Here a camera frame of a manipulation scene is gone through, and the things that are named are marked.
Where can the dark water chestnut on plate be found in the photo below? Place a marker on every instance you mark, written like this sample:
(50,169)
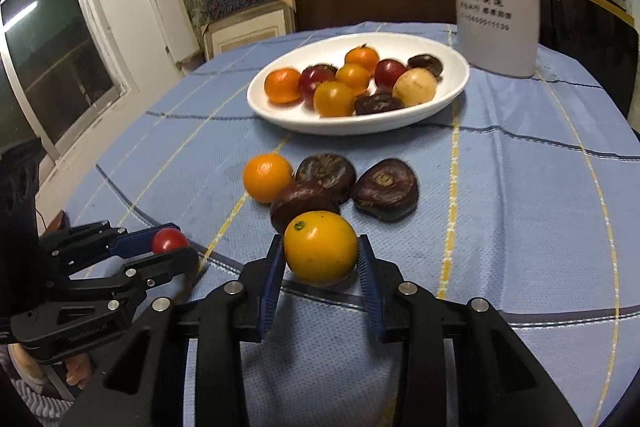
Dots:
(377,103)

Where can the large orange mandarin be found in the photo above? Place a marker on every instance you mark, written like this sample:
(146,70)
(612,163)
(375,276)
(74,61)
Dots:
(281,86)

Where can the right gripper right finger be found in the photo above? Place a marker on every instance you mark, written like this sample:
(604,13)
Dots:
(499,382)

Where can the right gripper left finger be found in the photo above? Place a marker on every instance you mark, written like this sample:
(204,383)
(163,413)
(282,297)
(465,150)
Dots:
(142,380)

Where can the orange tomato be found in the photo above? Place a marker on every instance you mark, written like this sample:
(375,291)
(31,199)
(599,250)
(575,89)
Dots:
(266,176)
(334,99)

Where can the small red cherry tomato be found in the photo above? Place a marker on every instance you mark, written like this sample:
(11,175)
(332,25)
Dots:
(168,239)

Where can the yellow-orange cherry tomato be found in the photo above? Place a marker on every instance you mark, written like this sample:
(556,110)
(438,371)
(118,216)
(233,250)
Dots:
(355,77)

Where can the red cherry tomato on plate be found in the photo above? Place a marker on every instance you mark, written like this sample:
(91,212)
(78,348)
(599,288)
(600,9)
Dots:
(311,78)

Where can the small orange with stem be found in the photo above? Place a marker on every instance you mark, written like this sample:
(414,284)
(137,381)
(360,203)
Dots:
(364,56)

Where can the framed picture panel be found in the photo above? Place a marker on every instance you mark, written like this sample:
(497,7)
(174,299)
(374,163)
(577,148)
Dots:
(274,18)

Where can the yellow tomato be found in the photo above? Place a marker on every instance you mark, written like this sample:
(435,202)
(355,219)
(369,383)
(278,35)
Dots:
(320,248)

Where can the dark water chestnut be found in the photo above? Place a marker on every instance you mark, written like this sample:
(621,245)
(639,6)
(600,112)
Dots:
(377,103)
(388,191)
(333,172)
(298,198)
(428,62)

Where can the window with white frame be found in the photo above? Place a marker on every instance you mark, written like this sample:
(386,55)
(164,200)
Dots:
(63,66)

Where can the pale tan round fruit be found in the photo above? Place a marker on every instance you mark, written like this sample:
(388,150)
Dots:
(415,87)

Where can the white oval plate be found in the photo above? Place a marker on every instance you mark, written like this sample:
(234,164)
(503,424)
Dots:
(297,117)

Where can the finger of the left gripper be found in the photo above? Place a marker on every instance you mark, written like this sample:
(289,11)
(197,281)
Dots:
(136,278)
(74,249)

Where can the dark red cherry tomato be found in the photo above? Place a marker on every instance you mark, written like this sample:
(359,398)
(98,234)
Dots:
(387,73)

